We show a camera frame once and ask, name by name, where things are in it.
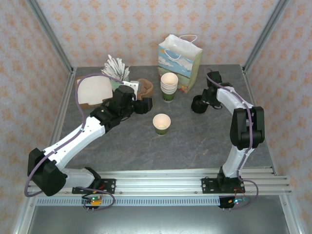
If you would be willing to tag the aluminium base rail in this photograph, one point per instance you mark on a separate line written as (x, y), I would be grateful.
(158, 182)

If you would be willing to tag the paper cup with white rim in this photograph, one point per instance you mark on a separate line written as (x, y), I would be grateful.
(169, 79)

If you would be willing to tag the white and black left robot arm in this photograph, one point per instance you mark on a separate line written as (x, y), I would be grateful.
(80, 136)

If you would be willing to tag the aluminium side rail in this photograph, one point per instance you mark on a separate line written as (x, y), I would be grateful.
(249, 87)
(62, 109)

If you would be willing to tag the aluminium frame post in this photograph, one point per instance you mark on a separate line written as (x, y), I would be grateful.
(265, 34)
(48, 34)

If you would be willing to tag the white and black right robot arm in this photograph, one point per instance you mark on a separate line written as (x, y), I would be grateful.
(237, 161)

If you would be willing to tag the black cup lid stack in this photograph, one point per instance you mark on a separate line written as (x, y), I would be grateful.
(198, 109)

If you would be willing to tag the landscape print paper gift bag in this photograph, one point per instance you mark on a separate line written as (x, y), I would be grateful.
(170, 65)

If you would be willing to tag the nested green paper cup stack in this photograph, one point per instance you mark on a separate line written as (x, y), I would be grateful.
(168, 96)

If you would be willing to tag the grey metal base panel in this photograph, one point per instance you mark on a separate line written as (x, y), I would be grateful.
(158, 221)

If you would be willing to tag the white paper stick packet bundle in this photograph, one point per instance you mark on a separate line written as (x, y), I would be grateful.
(114, 65)

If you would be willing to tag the green paper coffee cup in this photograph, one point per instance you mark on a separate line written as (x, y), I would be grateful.
(161, 122)

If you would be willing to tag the brown cardboard tray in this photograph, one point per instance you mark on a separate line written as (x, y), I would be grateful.
(84, 106)

